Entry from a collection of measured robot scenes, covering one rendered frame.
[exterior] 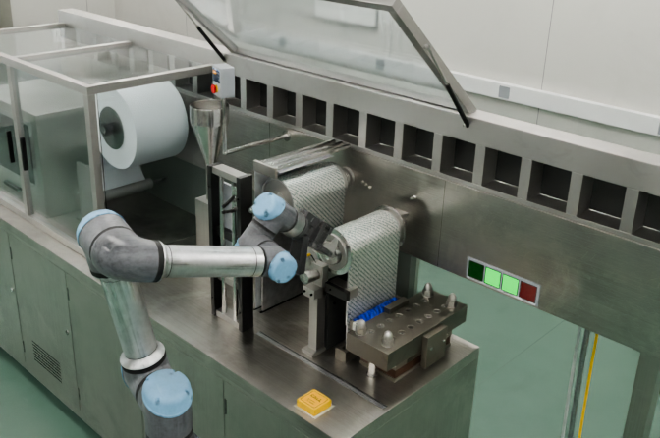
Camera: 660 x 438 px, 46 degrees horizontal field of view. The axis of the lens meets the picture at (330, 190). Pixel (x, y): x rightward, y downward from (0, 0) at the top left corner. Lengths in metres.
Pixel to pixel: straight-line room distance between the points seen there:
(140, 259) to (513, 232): 1.09
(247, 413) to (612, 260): 1.17
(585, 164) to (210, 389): 1.35
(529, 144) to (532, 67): 2.67
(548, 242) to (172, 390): 1.09
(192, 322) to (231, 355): 0.24
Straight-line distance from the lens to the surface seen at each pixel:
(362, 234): 2.32
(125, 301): 1.93
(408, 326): 2.39
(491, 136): 2.26
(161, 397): 1.95
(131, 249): 1.75
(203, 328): 2.61
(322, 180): 2.48
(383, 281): 2.45
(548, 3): 4.77
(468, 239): 2.40
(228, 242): 2.52
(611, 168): 2.11
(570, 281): 2.26
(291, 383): 2.34
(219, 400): 2.58
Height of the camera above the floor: 2.28
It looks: 22 degrees down
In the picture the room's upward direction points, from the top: 2 degrees clockwise
